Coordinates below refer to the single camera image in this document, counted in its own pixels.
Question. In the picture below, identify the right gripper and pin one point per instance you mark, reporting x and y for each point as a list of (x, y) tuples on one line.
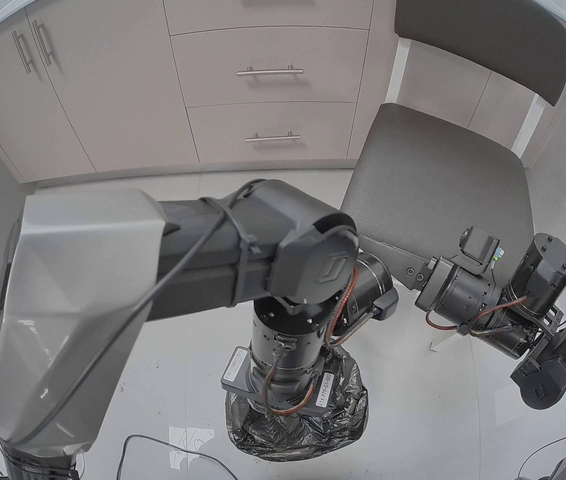
[(458, 293)]

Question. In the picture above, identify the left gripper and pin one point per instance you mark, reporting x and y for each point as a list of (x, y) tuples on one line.
[(288, 363)]

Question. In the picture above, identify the black plastic bag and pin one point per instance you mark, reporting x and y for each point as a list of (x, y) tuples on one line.
[(313, 433)]

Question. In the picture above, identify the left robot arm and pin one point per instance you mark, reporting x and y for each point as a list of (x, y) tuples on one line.
[(88, 268)]

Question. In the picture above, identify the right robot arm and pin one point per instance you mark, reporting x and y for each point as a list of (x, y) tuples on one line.
[(548, 278)]

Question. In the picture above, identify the grey chair with white legs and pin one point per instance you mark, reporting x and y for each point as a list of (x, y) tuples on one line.
[(438, 168)]

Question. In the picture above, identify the beige cabinet with drawers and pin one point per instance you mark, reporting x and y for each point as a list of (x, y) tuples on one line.
[(113, 93)]

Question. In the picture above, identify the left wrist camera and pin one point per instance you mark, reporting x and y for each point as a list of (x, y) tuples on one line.
[(385, 307)]

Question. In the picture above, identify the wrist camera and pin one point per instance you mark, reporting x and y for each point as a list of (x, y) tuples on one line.
[(478, 248), (385, 307)]

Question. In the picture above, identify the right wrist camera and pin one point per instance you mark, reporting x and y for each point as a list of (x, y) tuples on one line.
[(478, 248)]

